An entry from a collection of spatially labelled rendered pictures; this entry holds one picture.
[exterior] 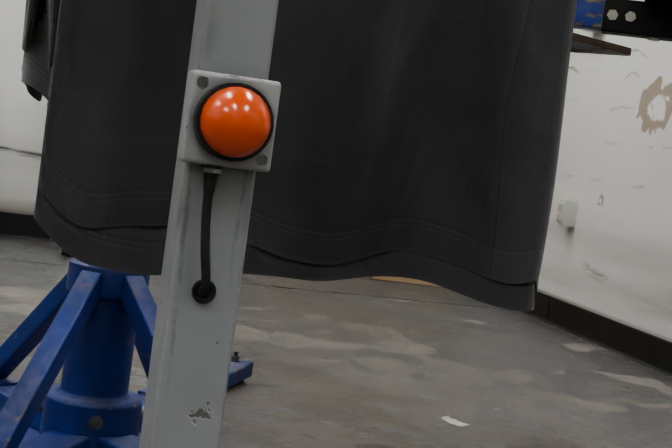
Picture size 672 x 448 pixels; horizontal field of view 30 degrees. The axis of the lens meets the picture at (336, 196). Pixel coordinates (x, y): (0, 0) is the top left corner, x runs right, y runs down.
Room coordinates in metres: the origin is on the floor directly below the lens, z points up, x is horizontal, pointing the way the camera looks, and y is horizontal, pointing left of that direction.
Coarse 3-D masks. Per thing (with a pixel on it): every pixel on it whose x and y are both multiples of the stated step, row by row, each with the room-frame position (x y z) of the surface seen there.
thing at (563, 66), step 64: (64, 0) 0.94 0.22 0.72; (128, 0) 0.96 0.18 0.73; (192, 0) 0.97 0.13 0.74; (320, 0) 1.00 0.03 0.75; (384, 0) 1.02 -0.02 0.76; (448, 0) 1.04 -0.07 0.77; (512, 0) 1.04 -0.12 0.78; (576, 0) 1.06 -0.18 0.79; (64, 64) 0.94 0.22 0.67; (128, 64) 0.96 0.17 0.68; (320, 64) 1.00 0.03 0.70; (384, 64) 1.01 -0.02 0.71; (448, 64) 1.04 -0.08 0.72; (512, 64) 1.04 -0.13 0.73; (64, 128) 0.94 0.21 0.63; (128, 128) 0.97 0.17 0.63; (320, 128) 1.01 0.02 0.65; (384, 128) 1.03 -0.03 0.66; (448, 128) 1.04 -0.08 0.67; (512, 128) 1.05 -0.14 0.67; (64, 192) 0.95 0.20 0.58; (128, 192) 0.97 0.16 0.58; (256, 192) 0.98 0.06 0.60; (320, 192) 1.01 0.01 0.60; (384, 192) 1.03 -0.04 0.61; (448, 192) 1.05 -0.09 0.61; (512, 192) 1.04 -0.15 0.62; (128, 256) 0.97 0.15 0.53; (256, 256) 0.98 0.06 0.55; (320, 256) 1.01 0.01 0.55; (384, 256) 1.04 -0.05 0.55; (448, 256) 1.05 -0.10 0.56; (512, 256) 1.04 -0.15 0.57
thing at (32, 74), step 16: (32, 0) 0.97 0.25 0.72; (48, 0) 0.98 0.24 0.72; (32, 16) 0.98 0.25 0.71; (48, 16) 0.99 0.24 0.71; (32, 32) 1.00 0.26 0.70; (48, 32) 0.99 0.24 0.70; (32, 48) 1.02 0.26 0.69; (48, 48) 1.00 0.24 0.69; (32, 64) 1.02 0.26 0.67; (32, 80) 1.02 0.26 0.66; (48, 80) 1.01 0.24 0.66; (32, 96) 1.11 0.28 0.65
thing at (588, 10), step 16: (592, 0) 2.08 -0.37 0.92; (608, 0) 2.07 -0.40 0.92; (624, 0) 2.06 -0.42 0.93; (656, 0) 2.03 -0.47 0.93; (576, 16) 2.08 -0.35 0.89; (592, 16) 2.08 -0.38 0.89; (608, 16) 2.06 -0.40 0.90; (624, 16) 2.06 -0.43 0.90; (640, 16) 2.06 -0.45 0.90; (656, 16) 2.05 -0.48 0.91; (608, 32) 2.08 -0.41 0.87; (624, 32) 2.06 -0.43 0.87; (640, 32) 2.06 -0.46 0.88; (656, 32) 2.05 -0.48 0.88
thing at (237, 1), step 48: (240, 0) 0.69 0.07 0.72; (192, 48) 0.71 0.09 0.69; (240, 48) 0.69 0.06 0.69; (192, 96) 0.67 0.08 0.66; (192, 144) 0.67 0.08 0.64; (192, 192) 0.68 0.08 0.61; (240, 192) 0.69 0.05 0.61; (192, 240) 0.68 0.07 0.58; (240, 240) 0.69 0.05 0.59; (192, 336) 0.69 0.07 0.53; (192, 384) 0.69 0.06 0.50; (144, 432) 0.70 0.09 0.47; (192, 432) 0.69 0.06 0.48
